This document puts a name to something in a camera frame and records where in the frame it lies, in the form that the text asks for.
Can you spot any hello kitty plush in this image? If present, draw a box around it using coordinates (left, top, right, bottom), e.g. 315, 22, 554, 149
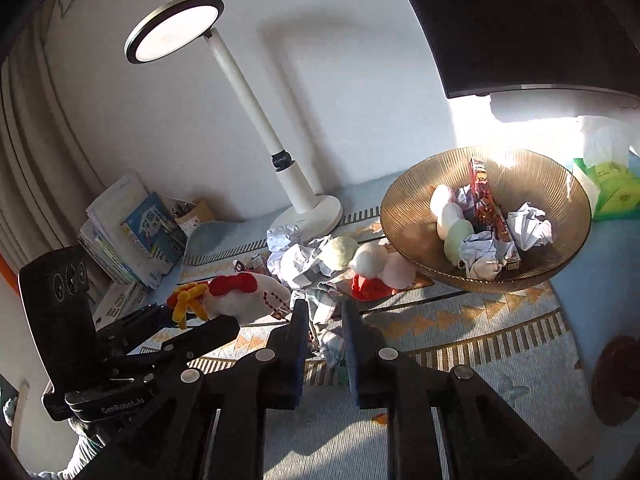
166, 272, 292, 328

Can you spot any paper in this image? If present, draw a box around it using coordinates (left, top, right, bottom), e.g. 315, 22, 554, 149
266, 224, 319, 289

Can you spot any three-ball dango plush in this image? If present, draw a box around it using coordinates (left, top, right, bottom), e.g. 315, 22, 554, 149
430, 184, 474, 268

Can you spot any grid paper ball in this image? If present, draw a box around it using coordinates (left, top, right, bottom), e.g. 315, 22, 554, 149
459, 231, 502, 281

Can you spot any white paper ball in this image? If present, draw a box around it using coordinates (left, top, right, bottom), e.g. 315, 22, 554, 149
506, 202, 553, 252

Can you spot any patterned woven table mat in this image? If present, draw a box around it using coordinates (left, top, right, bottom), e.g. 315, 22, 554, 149
134, 171, 640, 480

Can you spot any stack of books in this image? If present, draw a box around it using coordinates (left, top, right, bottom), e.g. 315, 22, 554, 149
77, 173, 189, 331

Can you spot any grey crumpled cloth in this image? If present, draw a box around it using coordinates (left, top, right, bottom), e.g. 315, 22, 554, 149
304, 282, 350, 325

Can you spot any cardboard pen holder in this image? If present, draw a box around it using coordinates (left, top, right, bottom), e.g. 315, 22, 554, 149
171, 198, 215, 237

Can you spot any blue round placemat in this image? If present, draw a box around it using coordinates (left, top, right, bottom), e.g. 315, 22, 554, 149
551, 218, 640, 370

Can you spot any red snack packet in bowl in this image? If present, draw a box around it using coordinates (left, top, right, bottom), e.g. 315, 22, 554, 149
469, 157, 521, 271

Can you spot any amber ribbed glass bowl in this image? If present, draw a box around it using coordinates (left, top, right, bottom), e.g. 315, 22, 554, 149
380, 148, 591, 292

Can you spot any green tissue pack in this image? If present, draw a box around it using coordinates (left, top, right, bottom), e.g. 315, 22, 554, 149
573, 116, 639, 222

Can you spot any white desk lamp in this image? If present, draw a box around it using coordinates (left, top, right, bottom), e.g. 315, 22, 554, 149
124, 0, 344, 233

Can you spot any black monitor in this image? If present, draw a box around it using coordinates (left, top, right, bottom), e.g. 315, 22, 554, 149
409, 0, 639, 99

